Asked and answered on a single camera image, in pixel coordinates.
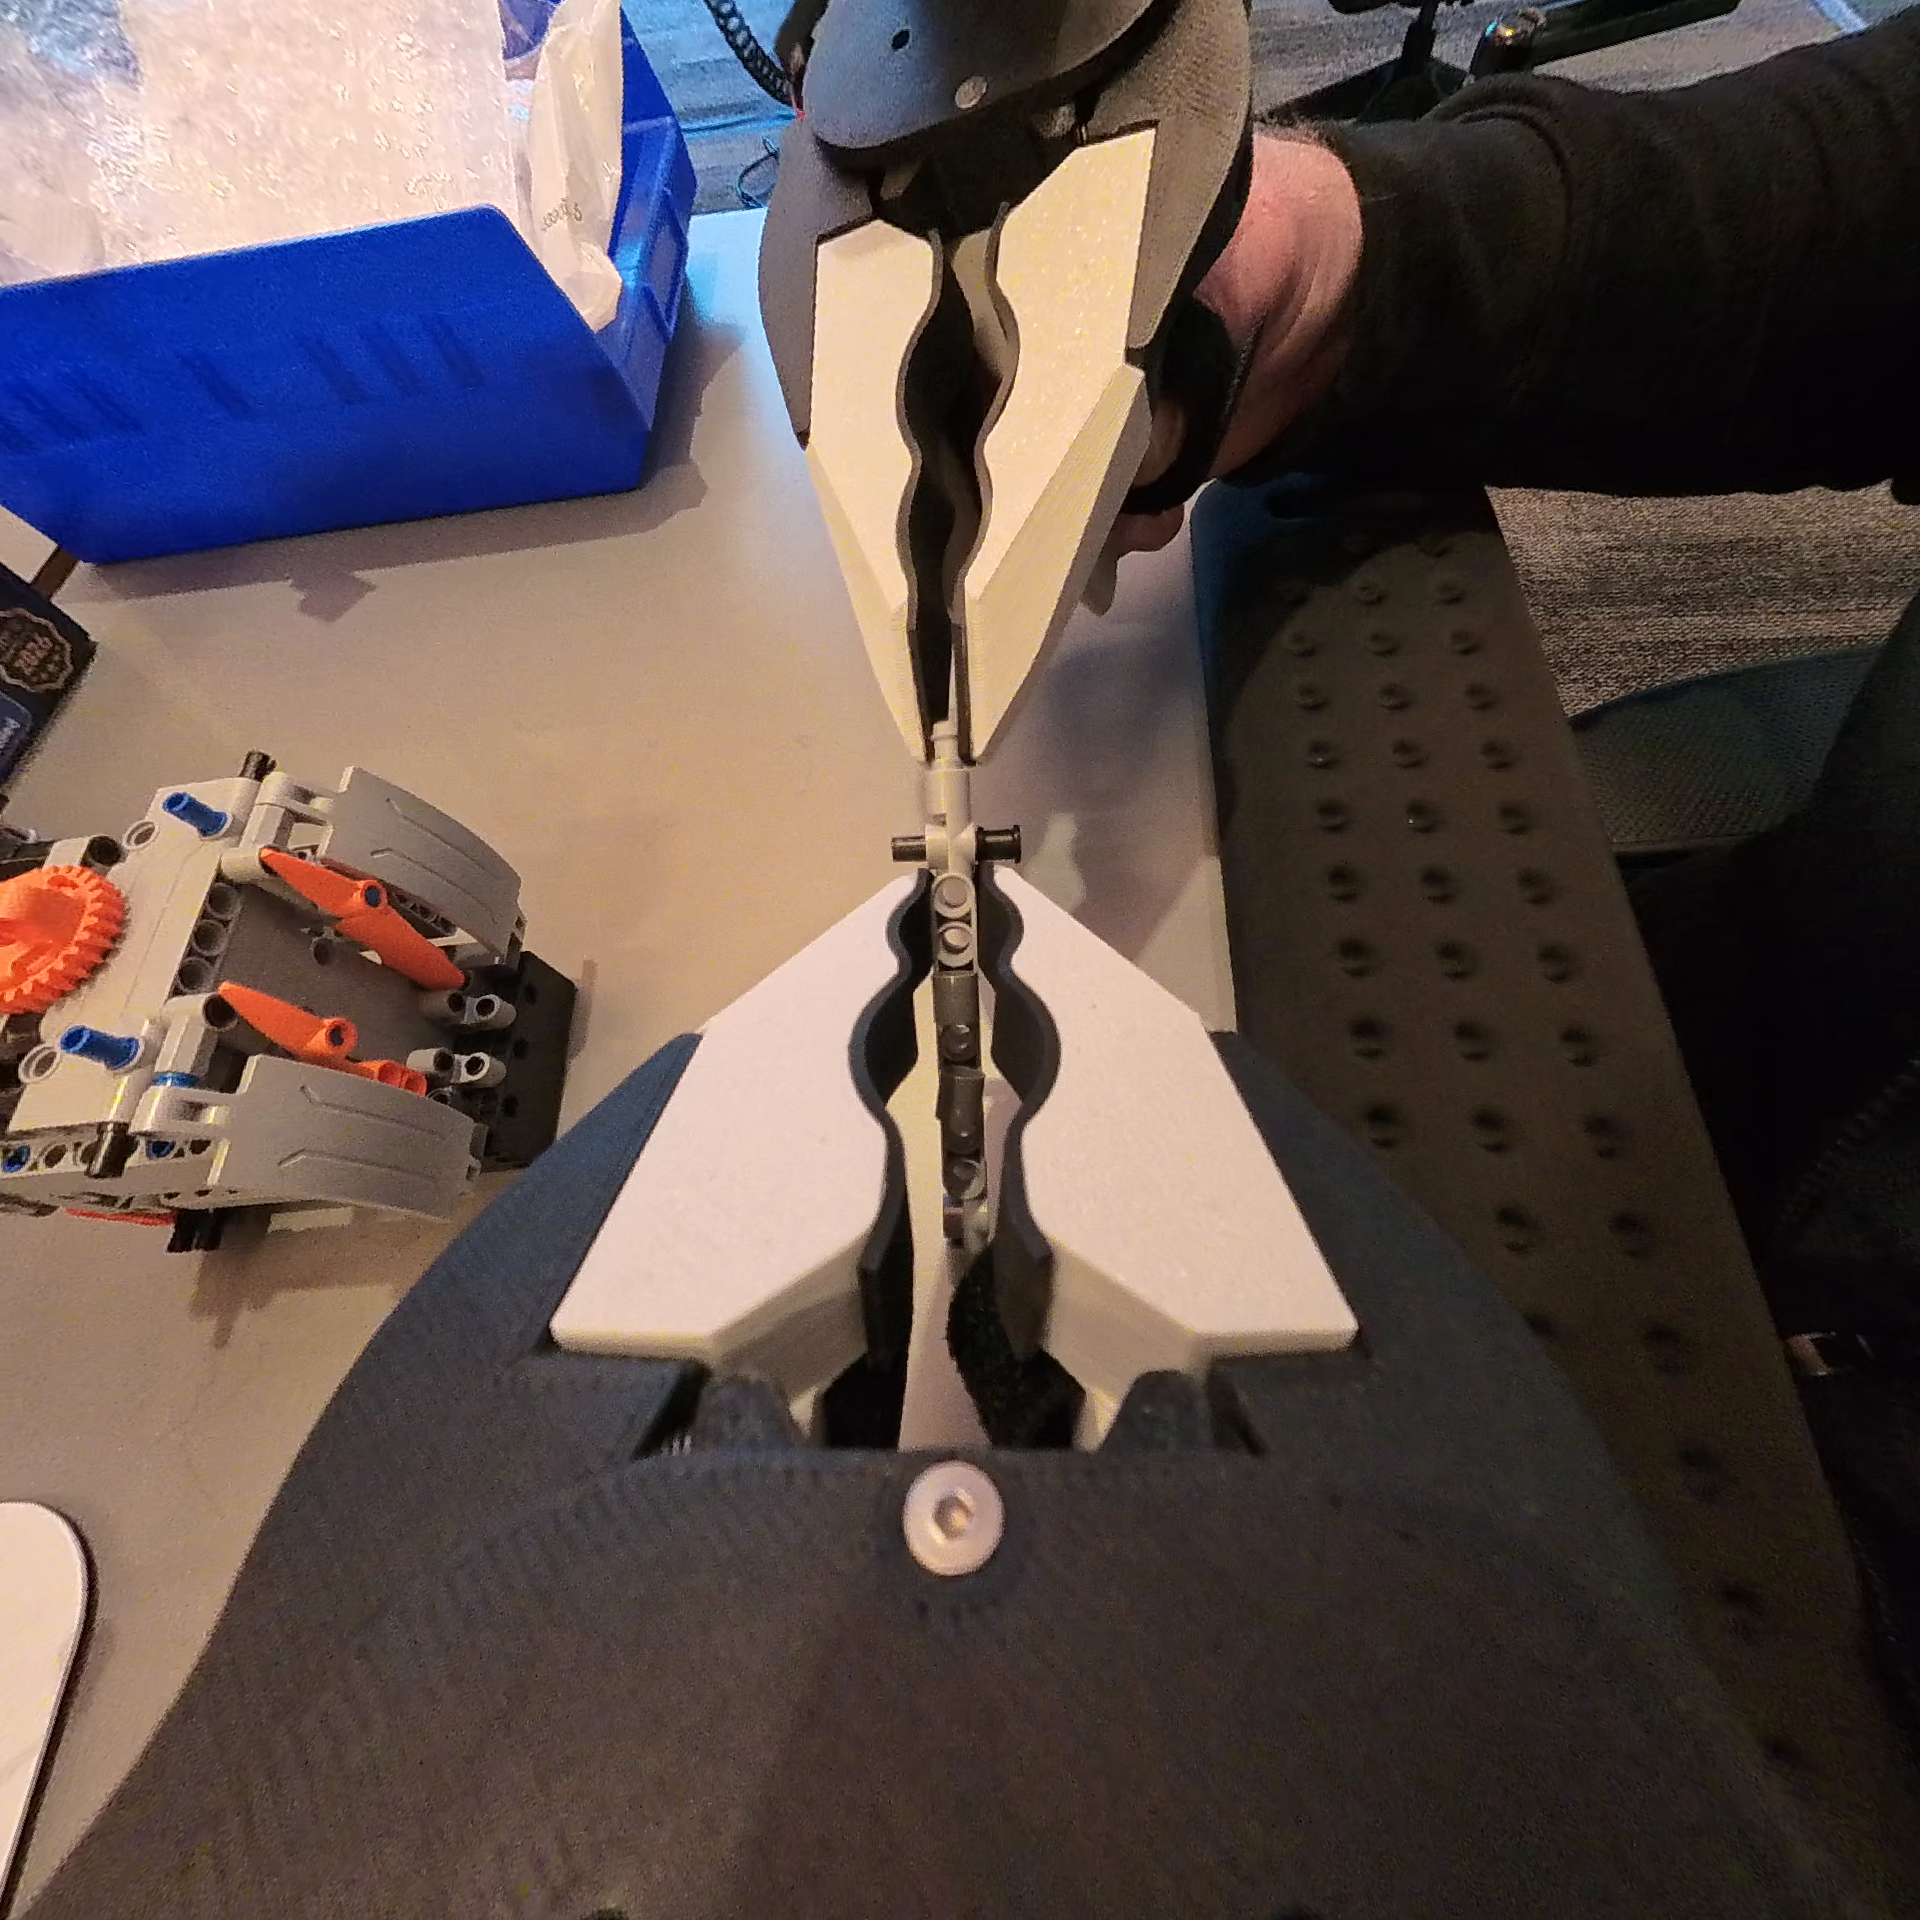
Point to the blue toy set box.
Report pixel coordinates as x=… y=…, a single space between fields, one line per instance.
x=37 y=674

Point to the grey orange toy brick model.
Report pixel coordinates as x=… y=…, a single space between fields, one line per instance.
x=270 y=1050

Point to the grey chair seat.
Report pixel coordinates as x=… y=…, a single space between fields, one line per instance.
x=1710 y=750

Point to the black chair base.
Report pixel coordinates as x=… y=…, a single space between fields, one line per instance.
x=1529 y=24

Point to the white stand with base plate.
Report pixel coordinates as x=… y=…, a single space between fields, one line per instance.
x=37 y=1681

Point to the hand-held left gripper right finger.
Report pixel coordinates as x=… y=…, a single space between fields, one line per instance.
x=1184 y=1201

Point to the black studded foam pad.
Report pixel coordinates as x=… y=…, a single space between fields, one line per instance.
x=1425 y=974

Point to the light grey holed brick beam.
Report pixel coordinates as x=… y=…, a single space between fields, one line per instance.
x=956 y=931

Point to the blue plastic bin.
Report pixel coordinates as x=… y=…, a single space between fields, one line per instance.
x=300 y=405

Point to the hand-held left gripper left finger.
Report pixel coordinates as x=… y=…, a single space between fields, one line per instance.
x=721 y=1201

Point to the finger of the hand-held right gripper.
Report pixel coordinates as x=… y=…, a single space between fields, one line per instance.
x=855 y=390
x=1080 y=330

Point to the white plastic bag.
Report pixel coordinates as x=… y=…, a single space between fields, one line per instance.
x=578 y=165

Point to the person's right hand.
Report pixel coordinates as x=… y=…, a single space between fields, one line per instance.
x=1298 y=271

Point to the clear bubble plastic bag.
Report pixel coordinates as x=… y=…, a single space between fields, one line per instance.
x=270 y=119

